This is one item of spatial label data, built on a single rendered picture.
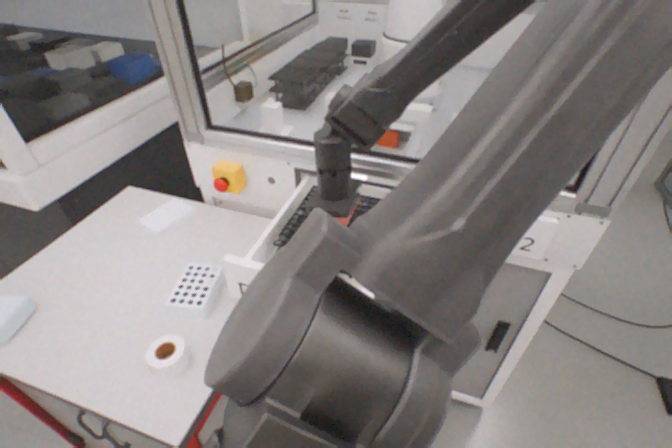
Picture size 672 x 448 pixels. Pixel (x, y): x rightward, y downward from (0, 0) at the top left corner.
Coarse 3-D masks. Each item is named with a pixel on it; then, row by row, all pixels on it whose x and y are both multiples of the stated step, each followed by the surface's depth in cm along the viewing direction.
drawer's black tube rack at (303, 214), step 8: (312, 192) 91; (304, 200) 88; (360, 200) 87; (368, 200) 87; (376, 200) 87; (304, 208) 85; (360, 208) 85; (368, 208) 86; (304, 216) 83; (352, 216) 87; (288, 224) 81; (296, 224) 81; (288, 232) 79; (288, 240) 77; (280, 248) 79; (344, 272) 75
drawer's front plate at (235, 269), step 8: (224, 256) 70; (232, 256) 69; (224, 264) 69; (232, 264) 69; (240, 264) 68; (248, 264) 68; (256, 264) 68; (264, 264) 68; (224, 272) 71; (232, 272) 70; (240, 272) 69; (248, 272) 69; (256, 272) 68; (232, 280) 72; (240, 280) 71; (248, 280) 70; (232, 288) 74; (240, 296) 75
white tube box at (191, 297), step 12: (192, 264) 86; (204, 264) 86; (180, 276) 83; (192, 276) 83; (204, 276) 84; (216, 276) 83; (180, 288) 82; (192, 288) 80; (204, 288) 81; (216, 288) 83; (168, 300) 78; (180, 300) 78; (192, 300) 78; (204, 300) 78; (168, 312) 79; (180, 312) 78; (192, 312) 78; (204, 312) 77
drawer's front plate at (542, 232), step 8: (544, 216) 78; (536, 224) 79; (544, 224) 78; (552, 224) 77; (528, 232) 80; (536, 232) 80; (544, 232) 79; (552, 232) 79; (528, 240) 82; (536, 240) 81; (544, 240) 80; (528, 248) 83; (536, 248) 82; (544, 248) 82; (528, 256) 84; (536, 256) 84
